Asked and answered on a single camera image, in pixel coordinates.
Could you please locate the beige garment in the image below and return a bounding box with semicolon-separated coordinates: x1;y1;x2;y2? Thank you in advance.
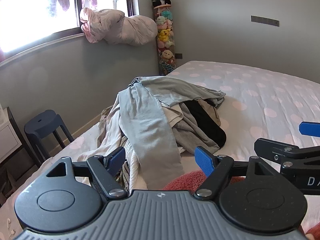
197;99;222;128

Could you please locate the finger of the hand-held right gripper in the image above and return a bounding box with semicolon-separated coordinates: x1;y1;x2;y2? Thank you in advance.
299;121;320;138
254;137;320;166

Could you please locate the white bedside cabinet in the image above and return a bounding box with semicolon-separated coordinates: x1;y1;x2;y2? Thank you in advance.
0;102;42;195

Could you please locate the window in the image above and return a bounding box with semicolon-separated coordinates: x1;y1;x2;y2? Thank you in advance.
0;0;137;58

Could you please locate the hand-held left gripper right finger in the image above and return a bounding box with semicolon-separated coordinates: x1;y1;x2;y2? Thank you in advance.
194;146;275;201

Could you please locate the light blue long-sleeve shirt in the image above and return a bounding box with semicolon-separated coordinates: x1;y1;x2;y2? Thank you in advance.
117;76;227;190

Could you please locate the white cable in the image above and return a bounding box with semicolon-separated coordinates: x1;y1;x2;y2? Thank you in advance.
4;218;16;238

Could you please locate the white garment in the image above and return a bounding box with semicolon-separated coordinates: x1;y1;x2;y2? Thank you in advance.
75;97;140;190

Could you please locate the clear tube of plush toys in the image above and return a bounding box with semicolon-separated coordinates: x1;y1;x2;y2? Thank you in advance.
153;4;178;77

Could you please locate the dark blue plastic stool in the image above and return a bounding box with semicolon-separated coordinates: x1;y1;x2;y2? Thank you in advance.
24;109;75;167

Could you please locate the black garment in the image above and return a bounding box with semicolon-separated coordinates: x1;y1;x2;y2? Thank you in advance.
184;101;227;148

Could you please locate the grey garment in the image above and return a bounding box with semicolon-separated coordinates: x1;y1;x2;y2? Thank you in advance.
164;102;220;155

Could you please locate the grey wall outlet panel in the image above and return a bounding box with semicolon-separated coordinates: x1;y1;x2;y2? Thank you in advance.
251;15;280;27

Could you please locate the polka dot bed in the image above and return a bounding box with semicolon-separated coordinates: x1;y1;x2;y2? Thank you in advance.
0;60;320;240

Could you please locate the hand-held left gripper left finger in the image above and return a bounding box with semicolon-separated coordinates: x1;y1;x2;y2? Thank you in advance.
46;146;128;201

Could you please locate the red fluffy cloth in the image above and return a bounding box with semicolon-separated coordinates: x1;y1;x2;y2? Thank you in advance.
162;170;250;191

